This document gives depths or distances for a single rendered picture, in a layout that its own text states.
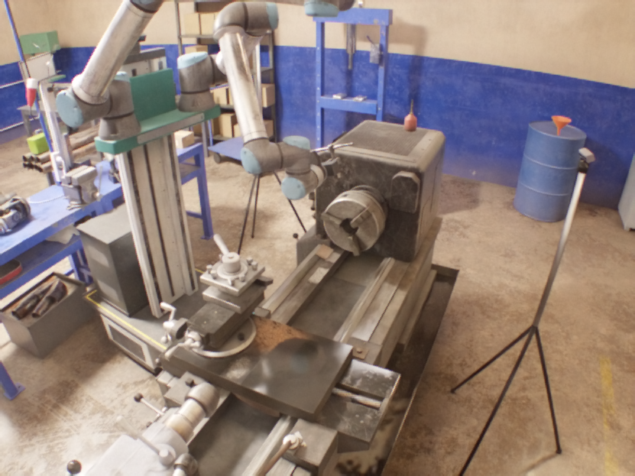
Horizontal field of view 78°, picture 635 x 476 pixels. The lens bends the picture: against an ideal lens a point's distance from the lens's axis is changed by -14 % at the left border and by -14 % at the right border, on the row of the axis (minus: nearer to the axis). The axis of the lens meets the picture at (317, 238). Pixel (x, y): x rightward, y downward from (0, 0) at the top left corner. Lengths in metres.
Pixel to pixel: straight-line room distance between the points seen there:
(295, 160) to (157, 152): 1.08
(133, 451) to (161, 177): 1.70
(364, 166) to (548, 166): 2.83
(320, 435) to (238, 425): 0.35
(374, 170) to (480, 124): 3.36
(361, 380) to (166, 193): 1.53
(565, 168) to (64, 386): 4.44
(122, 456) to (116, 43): 1.25
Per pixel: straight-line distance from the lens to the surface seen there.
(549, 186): 4.66
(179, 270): 2.79
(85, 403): 2.88
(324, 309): 2.04
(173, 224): 2.62
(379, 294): 1.96
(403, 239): 2.11
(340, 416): 1.44
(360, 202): 1.86
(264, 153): 1.50
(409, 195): 1.94
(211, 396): 1.20
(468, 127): 5.29
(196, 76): 2.26
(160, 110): 2.32
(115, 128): 2.01
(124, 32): 1.63
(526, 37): 5.08
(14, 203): 2.97
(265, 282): 1.60
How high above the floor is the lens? 2.03
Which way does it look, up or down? 31 degrees down
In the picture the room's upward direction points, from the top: straight up
